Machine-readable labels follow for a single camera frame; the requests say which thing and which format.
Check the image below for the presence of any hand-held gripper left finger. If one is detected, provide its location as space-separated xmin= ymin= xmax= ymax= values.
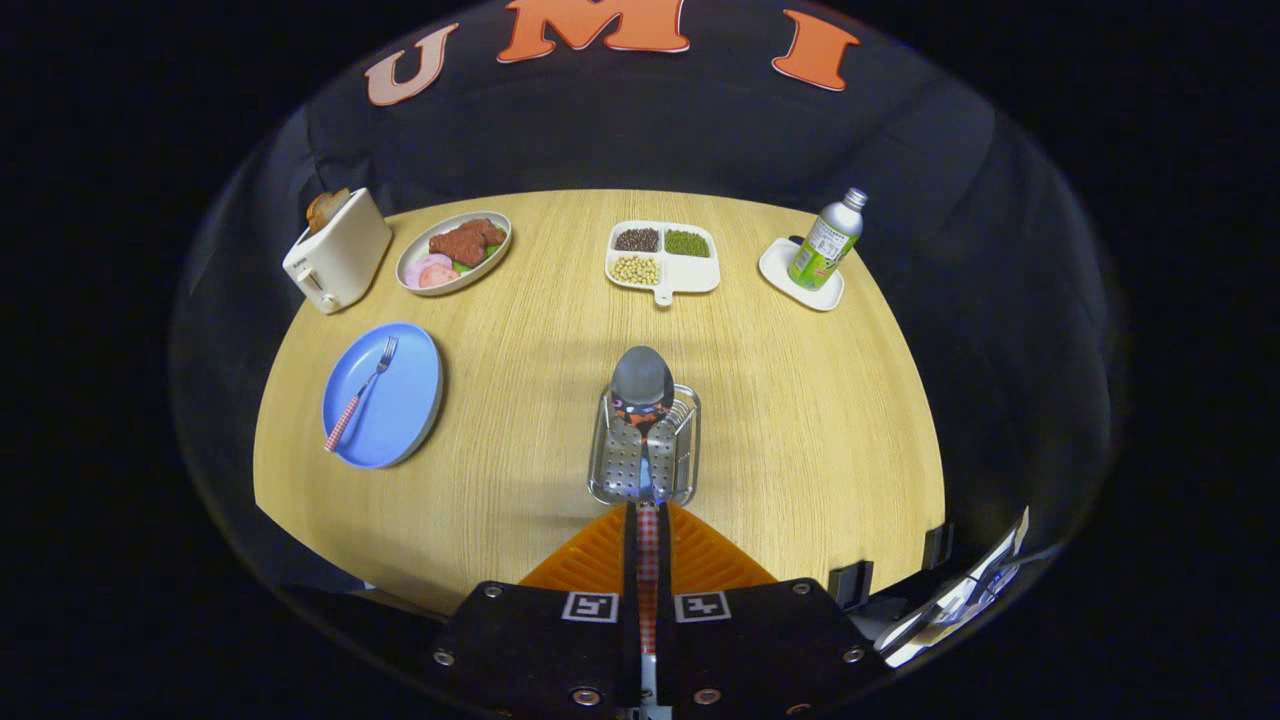
xmin=428 ymin=503 xmax=641 ymax=719

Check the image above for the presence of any brown meat steak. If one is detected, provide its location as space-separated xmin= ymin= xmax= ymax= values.
xmin=430 ymin=218 xmax=506 ymax=268

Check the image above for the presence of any fork with red checked handle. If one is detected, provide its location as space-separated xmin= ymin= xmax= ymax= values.
xmin=323 ymin=336 xmax=399 ymax=453

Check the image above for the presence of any white toaster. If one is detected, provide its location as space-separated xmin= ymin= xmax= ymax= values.
xmin=282 ymin=188 xmax=394 ymax=315

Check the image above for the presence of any white oval plate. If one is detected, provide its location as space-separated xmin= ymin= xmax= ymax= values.
xmin=396 ymin=211 xmax=513 ymax=297

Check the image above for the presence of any metal cutlery basket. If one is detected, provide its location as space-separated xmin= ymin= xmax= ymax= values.
xmin=587 ymin=385 xmax=702 ymax=508

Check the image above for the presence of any spoon with red checked handle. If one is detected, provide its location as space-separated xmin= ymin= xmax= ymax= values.
xmin=608 ymin=345 xmax=677 ymax=656

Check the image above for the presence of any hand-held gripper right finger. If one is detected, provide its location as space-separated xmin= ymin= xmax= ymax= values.
xmin=655 ymin=503 xmax=871 ymax=719

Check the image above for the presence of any silver bottle with green label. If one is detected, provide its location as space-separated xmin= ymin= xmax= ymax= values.
xmin=787 ymin=187 xmax=869 ymax=292

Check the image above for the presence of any white divided tray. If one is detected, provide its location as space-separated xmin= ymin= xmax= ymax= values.
xmin=604 ymin=220 xmax=722 ymax=306

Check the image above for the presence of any blue round plate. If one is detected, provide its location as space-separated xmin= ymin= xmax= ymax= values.
xmin=321 ymin=321 xmax=445 ymax=469

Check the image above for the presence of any white square coaster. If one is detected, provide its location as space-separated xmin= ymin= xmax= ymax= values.
xmin=758 ymin=236 xmax=846 ymax=312

